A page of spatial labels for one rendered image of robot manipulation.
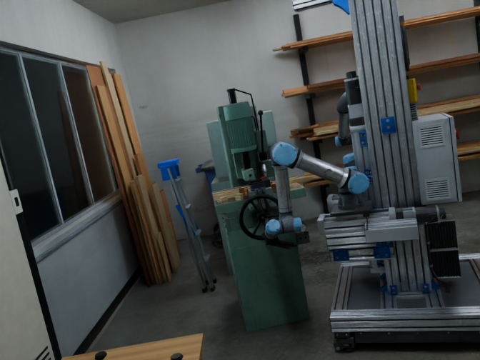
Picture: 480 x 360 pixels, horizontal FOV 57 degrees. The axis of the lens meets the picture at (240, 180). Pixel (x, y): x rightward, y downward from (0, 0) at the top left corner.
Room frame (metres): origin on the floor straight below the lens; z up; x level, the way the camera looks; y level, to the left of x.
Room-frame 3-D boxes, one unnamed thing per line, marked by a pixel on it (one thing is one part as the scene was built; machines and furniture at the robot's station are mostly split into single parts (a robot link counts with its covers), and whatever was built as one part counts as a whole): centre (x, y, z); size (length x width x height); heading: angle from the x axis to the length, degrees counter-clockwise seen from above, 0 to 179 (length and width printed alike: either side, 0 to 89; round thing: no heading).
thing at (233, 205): (2.84, -0.11, 0.87); 0.61 x 0.30 x 0.06; 95
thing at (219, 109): (3.24, -0.04, 1.16); 0.22 x 0.22 x 0.72; 5
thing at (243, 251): (3.07, -0.05, 0.36); 0.58 x 0.45 x 0.71; 5
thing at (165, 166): (3.70, 0.51, 0.58); 0.27 x 0.25 x 1.16; 86
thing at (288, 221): (2.30, -0.22, 0.82); 0.11 x 0.11 x 0.08; 3
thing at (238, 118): (2.95, -0.06, 1.35); 0.18 x 0.18 x 0.31
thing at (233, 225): (3.07, -0.05, 0.76); 0.57 x 0.45 x 0.09; 5
